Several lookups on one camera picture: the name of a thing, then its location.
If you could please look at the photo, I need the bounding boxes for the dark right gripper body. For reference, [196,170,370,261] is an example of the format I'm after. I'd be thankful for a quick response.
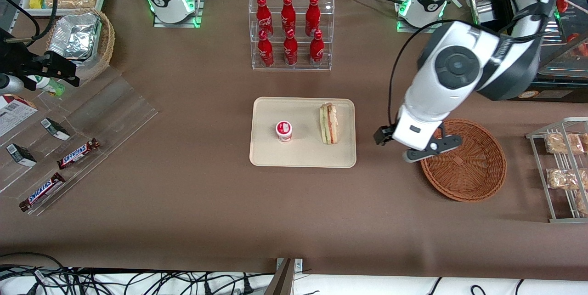
[0,28,36,85]

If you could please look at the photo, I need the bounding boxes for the triangular sandwich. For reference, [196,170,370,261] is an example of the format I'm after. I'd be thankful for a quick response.
[319,102,339,145]

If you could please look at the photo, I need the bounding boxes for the tan wicker basket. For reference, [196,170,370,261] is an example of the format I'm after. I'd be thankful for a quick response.
[46,8,115,82]

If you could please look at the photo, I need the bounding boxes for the round brown wicker basket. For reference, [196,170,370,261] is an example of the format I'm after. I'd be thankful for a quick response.
[419,118,507,202]

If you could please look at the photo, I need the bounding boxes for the beige plastic tray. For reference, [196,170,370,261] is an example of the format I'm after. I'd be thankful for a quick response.
[249,96,357,169]

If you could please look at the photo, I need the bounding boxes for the green white drink bottle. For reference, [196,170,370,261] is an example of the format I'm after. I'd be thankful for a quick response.
[28,75,66,97]

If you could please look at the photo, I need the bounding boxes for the silver foil pack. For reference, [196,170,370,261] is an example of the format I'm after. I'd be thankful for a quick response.
[48,13,102,61]

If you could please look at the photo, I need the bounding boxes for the small black white box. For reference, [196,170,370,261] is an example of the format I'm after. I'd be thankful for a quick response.
[40,118,71,141]
[6,143,37,167]

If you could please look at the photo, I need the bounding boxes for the red white carton box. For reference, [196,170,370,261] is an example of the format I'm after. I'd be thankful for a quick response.
[0,94,38,137]

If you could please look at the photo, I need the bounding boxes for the clear acrylic stepped stand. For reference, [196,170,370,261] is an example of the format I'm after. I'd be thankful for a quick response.
[0,65,159,216]

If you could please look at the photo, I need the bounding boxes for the Snickers chocolate bar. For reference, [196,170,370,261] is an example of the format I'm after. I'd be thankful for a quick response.
[57,138,100,170]
[19,172,66,212]

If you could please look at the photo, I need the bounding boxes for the red white yogurt cup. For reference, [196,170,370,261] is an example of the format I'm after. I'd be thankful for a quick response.
[275,120,293,142]

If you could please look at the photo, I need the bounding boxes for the red cola bottle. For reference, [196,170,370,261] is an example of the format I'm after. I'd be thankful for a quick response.
[281,0,297,34]
[305,0,321,37]
[309,29,325,67]
[256,0,274,38]
[283,28,298,66]
[257,30,275,67]

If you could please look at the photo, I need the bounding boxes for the clear acrylic bottle rack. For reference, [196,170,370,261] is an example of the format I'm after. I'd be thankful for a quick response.
[249,0,335,71]

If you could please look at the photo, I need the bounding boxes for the black hot food case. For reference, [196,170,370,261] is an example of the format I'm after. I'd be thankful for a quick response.
[469,0,588,101]

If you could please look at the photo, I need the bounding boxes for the brown table cover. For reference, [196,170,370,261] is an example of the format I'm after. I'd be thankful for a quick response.
[0,0,588,282]

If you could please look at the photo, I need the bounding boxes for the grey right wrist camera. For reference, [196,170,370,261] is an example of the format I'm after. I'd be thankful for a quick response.
[0,74,25,95]

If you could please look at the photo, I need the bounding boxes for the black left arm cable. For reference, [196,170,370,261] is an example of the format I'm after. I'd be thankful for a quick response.
[388,0,554,136]

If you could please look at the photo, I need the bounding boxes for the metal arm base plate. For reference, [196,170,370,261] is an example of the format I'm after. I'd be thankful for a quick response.
[397,0,445,34]
[153,0,204,28]

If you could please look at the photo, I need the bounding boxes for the grey wire rack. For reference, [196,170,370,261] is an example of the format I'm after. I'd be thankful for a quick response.
[526,117,588,223]

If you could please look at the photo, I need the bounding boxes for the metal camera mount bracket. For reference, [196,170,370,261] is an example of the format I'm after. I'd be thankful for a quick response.
[264,257,304,295]

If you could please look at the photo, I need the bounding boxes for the tangled black cables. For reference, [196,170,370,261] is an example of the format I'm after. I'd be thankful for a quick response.
[0,252,276,295]

